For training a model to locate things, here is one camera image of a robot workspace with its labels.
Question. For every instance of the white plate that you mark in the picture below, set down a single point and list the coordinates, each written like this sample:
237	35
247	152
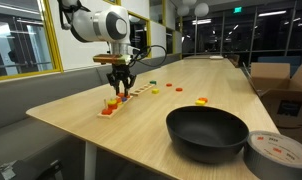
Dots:
216	57

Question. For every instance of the black bowl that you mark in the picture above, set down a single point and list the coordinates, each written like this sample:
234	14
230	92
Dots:
207	133

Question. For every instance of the wooden peg platform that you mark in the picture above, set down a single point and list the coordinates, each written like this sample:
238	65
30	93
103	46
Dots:
106	115

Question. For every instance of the white table leg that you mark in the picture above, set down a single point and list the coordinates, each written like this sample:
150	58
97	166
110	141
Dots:
90	160

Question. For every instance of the wooden table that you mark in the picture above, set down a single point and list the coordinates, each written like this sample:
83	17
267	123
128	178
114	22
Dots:
197	57

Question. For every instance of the cardboard box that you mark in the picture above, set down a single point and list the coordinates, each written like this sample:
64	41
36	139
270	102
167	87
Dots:
284	100

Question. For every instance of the brown chair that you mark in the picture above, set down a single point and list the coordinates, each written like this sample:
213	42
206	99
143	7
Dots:
236	60

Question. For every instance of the yellow block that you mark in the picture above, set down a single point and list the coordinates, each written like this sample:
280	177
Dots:
200	102
155	91

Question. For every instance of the green block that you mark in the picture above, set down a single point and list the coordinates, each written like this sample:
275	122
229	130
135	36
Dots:
153	82

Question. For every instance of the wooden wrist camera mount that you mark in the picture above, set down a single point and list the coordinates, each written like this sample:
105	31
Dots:
111	59

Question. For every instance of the wooden slotted tray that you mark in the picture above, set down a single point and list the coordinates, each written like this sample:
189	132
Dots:
143	89

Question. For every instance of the grey duct tape roll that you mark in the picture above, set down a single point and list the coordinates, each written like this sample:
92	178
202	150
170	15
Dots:
277	155

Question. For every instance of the white globe pendant lamp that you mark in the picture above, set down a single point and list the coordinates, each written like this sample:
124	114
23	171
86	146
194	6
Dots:
201	9
189	1
182	10

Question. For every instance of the red flat block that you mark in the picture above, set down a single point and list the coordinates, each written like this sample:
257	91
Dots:
169	84

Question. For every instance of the green exit sign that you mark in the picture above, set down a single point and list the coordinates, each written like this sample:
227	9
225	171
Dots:
237	10

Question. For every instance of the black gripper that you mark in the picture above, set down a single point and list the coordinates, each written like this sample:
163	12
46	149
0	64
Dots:
120	71

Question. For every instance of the grey bench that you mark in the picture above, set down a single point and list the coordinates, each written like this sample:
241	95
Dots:
31	96

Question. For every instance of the ceiling light strip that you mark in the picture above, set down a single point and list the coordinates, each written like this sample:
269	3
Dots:
201	21
272	13

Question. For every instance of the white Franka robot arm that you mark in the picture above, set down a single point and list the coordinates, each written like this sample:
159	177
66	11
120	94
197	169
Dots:
107	25

